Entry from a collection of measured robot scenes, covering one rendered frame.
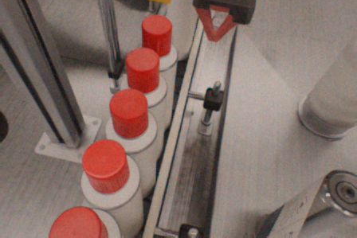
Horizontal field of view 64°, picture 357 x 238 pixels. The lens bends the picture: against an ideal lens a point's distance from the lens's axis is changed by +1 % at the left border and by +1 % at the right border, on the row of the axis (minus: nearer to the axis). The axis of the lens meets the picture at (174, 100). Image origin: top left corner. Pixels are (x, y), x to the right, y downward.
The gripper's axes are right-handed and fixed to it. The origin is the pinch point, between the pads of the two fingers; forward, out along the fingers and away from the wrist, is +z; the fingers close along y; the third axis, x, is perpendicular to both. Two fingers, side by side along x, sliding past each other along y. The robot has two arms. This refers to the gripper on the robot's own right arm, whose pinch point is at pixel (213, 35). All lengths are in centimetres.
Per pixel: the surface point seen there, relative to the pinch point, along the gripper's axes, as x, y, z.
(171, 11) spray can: 7.3, 6.8, 2.7
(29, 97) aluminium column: 21.9, -13.2, 4.6
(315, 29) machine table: -25.1, 30.6, 19.0
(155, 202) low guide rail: 2.9, -21.1, 10.1
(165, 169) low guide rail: 2.7, -16.6, 10.1
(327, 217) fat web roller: -11.8, -22.4, -3.0
